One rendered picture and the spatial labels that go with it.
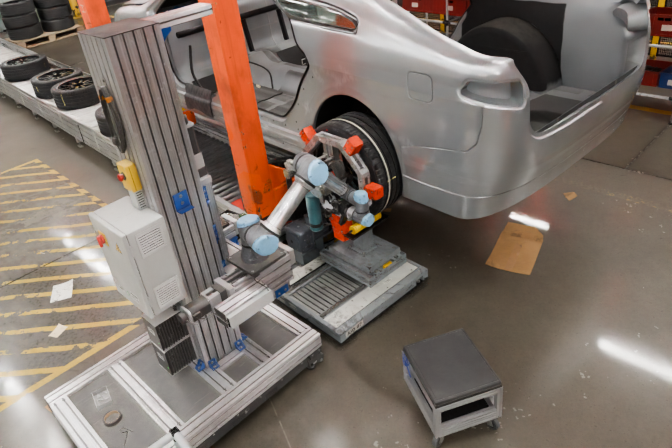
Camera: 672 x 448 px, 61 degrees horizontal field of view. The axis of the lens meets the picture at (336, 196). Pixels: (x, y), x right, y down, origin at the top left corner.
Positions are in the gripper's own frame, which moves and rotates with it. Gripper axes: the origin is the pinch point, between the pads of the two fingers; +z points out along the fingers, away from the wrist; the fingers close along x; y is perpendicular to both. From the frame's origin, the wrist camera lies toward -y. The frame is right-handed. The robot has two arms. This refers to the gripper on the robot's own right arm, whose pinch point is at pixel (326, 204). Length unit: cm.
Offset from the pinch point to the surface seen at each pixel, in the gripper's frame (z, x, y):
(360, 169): -7.7, -21.8, 15.4
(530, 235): -48, -147, -82
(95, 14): 256, 5, 87
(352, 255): 16, -28, -61
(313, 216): 26.3, -8.6, -23.1
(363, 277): 1, -22, -68
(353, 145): -5.0, -20.8, 30.4
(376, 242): 12, -48, -59
